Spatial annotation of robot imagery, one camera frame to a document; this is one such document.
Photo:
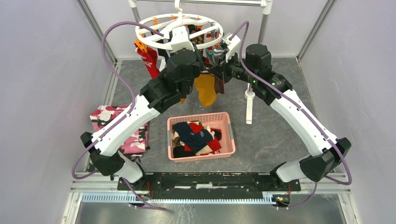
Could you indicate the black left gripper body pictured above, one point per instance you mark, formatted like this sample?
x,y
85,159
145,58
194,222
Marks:
x,y
188,89

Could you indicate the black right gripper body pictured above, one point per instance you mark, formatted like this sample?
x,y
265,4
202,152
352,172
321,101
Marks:
x,y
233,69

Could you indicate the yellow cloth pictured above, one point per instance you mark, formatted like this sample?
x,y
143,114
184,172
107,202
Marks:
x,y
206,91

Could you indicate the red cloth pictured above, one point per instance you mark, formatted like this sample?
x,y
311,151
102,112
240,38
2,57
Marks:
x,y
150,61

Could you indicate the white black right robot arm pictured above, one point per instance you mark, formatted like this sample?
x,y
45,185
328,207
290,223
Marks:
x,y
326,150

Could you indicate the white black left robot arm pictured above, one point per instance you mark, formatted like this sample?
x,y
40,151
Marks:
x,y
117,165

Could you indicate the white round clip hanger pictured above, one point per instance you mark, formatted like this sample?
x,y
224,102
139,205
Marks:
x,y
158,19

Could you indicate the orange clothes clip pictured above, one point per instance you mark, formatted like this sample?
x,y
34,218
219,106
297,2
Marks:
x,y
141,46

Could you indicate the brown striped sock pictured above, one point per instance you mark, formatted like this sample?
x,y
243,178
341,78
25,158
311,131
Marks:
x,y
218,86

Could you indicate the pink perforated plastic basket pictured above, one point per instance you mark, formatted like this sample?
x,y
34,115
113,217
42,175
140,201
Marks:
x,y
218,124

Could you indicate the navy blue sock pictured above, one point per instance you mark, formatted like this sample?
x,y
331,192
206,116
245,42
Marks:
x,y
194,136

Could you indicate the white metal drying rack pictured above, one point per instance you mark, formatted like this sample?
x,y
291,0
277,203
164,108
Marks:
x,y
192,19

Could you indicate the pink camouflage folded cloth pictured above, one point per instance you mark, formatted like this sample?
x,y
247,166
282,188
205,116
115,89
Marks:
x,y
121,127

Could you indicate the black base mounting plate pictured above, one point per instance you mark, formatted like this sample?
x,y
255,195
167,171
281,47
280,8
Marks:
x,y
212,185

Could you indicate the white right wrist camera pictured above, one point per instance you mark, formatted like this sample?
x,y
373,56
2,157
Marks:
x,y
232,44

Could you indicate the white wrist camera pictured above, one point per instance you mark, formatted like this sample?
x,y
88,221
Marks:
x,y
180,39
232,44

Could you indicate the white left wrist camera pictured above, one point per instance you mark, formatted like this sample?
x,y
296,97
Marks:
x,y
180,39

